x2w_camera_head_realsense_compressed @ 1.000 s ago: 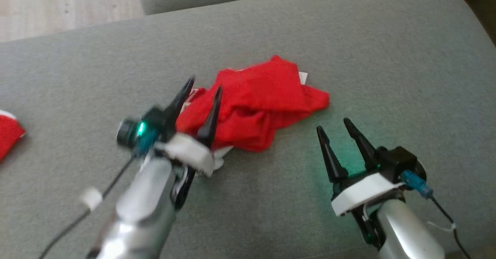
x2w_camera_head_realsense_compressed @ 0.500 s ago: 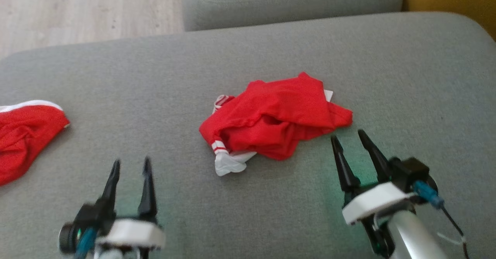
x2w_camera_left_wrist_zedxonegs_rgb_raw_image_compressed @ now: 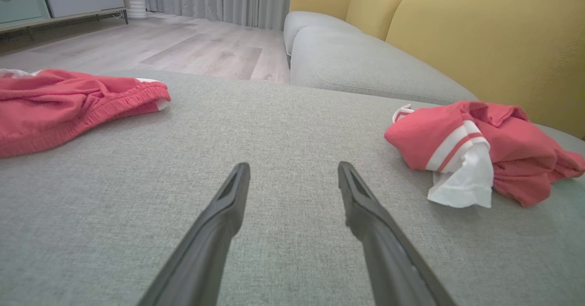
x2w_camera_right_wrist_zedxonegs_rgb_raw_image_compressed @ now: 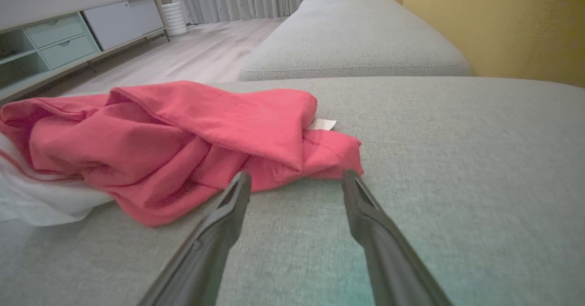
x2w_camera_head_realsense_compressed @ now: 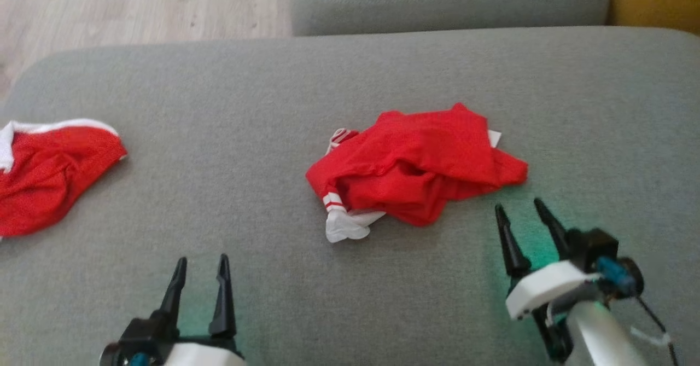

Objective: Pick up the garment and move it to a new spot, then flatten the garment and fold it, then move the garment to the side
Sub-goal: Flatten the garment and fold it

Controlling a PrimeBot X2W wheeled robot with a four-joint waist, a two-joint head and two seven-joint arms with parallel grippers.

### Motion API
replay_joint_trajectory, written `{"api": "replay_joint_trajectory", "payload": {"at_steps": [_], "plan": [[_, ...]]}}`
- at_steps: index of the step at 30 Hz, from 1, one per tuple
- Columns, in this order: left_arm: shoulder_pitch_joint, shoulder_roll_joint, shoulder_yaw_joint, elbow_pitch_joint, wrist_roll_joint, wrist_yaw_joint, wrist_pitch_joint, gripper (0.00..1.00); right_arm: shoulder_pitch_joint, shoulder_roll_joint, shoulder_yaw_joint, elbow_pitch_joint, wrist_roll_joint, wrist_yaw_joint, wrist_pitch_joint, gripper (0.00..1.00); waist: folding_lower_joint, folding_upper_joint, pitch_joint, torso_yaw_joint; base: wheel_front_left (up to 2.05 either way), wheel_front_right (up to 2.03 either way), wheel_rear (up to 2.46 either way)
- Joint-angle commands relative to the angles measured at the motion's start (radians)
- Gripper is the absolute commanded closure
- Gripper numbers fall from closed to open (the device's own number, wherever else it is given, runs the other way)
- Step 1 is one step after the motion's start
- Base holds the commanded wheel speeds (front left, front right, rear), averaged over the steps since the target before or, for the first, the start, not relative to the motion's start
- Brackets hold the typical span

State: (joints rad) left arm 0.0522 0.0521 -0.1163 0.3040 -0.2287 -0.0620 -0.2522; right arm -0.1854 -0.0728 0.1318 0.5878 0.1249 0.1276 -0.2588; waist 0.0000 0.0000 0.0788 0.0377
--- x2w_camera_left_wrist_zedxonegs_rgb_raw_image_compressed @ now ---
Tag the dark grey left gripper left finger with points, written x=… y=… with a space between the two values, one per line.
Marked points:
x=210 y=255

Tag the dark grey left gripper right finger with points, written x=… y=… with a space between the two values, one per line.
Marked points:
x=388 y=260

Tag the red shirt with white stripes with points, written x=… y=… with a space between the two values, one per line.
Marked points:
x=516 y=150

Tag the red shorts with white trim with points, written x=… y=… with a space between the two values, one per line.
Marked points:
x=55 y=109

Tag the large grey sofa seat cushion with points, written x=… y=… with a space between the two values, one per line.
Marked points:
x=365 y=63

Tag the large yellow sofa back cushion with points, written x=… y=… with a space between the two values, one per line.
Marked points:
x=493 y=45

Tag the small grey sofa seat cushion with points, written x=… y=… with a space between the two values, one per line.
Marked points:
x=311 y=22

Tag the white ribbed cylinder bin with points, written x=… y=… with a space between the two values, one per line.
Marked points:
x=136 y=2

